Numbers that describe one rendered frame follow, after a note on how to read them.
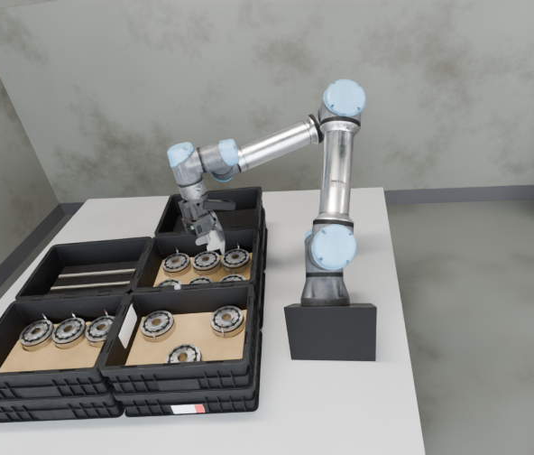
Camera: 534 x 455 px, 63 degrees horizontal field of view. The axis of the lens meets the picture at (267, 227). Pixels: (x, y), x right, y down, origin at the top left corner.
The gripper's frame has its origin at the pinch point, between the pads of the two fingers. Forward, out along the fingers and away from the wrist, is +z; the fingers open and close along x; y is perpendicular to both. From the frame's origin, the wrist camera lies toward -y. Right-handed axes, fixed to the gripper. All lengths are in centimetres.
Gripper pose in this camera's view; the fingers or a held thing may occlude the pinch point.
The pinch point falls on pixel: (218, 247)
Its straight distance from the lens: 140.1
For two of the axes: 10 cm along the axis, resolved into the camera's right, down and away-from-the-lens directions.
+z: 2.2, 8.5, 4.7
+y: -7.2, 4.7, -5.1
